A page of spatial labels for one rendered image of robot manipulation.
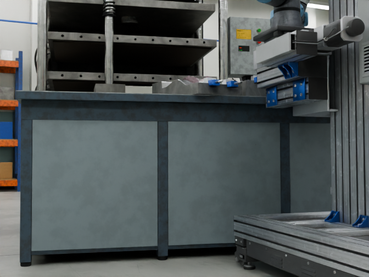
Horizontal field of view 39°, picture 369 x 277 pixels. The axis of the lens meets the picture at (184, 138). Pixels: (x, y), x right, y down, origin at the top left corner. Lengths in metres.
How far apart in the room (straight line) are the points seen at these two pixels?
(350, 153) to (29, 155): 1.41
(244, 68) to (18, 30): 6.29
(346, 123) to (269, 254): 0.61
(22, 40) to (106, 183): 7.04
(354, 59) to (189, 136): 0.88
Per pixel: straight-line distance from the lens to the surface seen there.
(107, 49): 3.33
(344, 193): 2.17
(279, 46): 2.01
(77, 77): 3.34
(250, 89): 2.67
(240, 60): 3.61
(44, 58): 3.29
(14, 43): 9.33
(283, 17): 2.31
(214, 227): 2.58
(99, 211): 2.48
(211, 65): 10.26
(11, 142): 8.40
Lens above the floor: 0.48
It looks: 2 degrees up
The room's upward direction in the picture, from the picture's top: straight up
